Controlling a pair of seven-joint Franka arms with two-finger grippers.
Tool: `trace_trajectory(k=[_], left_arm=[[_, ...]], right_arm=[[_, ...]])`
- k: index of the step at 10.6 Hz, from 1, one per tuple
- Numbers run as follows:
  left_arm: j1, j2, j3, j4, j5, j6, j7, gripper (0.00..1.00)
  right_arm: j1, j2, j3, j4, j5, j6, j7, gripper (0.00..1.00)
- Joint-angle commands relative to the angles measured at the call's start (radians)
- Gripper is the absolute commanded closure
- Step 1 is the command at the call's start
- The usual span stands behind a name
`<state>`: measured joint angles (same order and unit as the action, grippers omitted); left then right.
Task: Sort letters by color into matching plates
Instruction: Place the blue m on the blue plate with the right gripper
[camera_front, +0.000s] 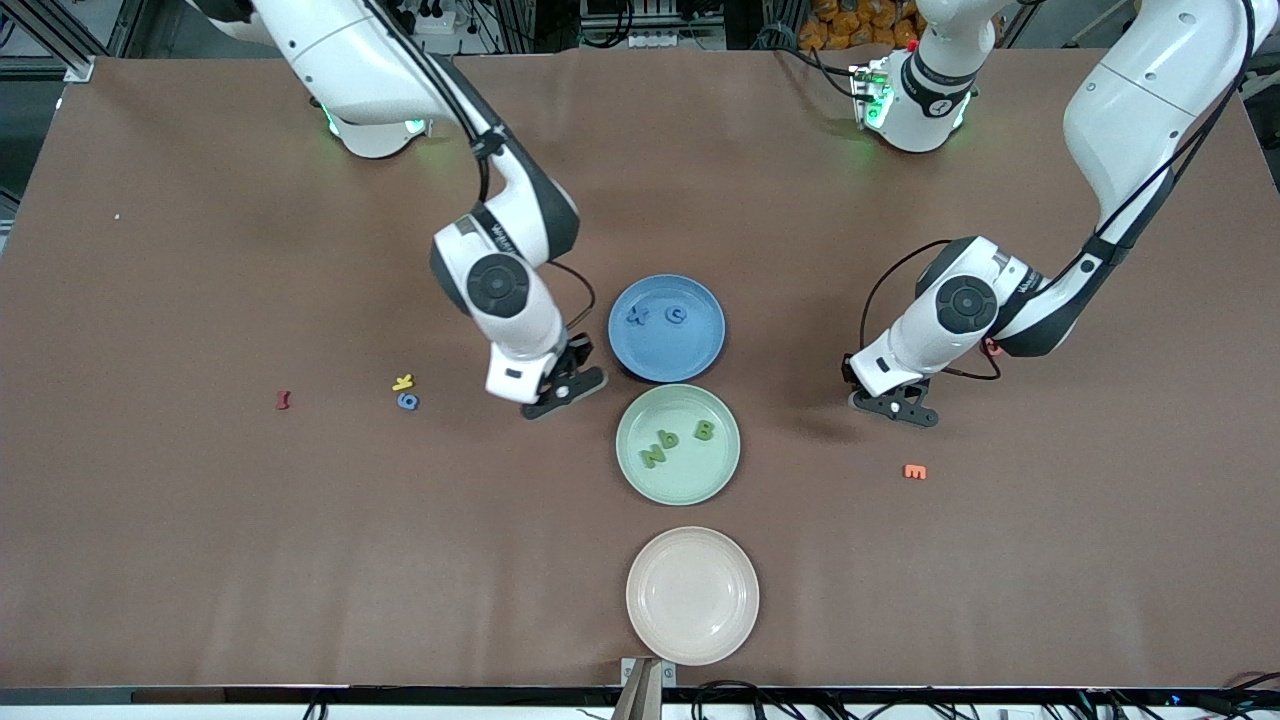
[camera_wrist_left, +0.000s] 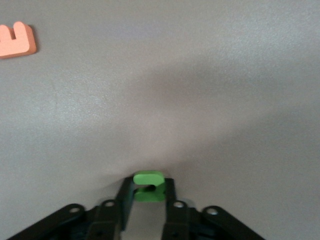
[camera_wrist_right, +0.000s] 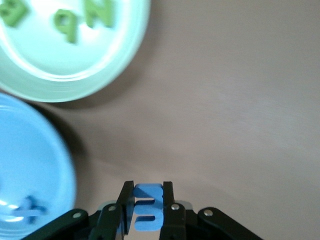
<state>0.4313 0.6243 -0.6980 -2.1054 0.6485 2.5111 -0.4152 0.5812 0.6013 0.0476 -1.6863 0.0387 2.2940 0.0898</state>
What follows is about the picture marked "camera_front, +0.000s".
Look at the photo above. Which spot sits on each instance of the metal table clamp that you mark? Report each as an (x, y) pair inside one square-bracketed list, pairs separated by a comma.
[(640, 690)]

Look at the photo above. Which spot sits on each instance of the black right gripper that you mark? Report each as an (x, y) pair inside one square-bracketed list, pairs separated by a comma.
[(577, 352)]

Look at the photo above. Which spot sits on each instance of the blue plate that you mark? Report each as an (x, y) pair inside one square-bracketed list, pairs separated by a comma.
[(660, 350)]

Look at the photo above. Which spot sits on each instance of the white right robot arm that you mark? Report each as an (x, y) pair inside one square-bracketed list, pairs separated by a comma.
[(350, 60)]

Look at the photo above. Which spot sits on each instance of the green letter B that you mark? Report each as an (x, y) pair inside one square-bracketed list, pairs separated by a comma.
[(705, 431)]

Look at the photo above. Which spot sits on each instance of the beige plate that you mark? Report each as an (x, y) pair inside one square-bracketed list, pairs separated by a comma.
[(692, 600)]

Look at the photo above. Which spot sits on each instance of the blue letter X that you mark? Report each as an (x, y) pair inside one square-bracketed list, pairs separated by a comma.
[(638, 317)]

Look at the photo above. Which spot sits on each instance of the green letter N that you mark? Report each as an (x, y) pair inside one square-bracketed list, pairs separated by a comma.
[(653, 456)]

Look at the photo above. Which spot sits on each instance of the brown table cover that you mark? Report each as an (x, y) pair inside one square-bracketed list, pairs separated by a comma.
[(500, 560)]

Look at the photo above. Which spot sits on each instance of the black table edge rail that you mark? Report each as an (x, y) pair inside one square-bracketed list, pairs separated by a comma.
[(300, 695)]

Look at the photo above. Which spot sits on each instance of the white power strip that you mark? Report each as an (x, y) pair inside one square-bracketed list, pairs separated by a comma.
[(680, 40), (445, 18)]

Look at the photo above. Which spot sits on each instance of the blue number 6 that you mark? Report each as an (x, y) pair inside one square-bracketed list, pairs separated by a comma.
[(402, 399)]

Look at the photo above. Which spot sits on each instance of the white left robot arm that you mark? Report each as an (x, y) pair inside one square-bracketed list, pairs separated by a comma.
[(1140, 100)]

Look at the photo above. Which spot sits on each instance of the blue letter G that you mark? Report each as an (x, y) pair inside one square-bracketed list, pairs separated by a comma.
[(669, 316)]

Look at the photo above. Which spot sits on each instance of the aluminium frame profile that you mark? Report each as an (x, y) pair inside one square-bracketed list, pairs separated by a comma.
[(78, 70)]

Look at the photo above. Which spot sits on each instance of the orange packaged goods pile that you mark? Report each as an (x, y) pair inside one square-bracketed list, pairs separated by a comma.
[(850, 25)]

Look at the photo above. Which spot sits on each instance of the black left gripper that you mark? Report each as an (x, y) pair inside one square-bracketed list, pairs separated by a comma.
[(849, 371)]

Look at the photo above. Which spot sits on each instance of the green plate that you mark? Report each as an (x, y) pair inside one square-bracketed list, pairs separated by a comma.
[(670, 480)]

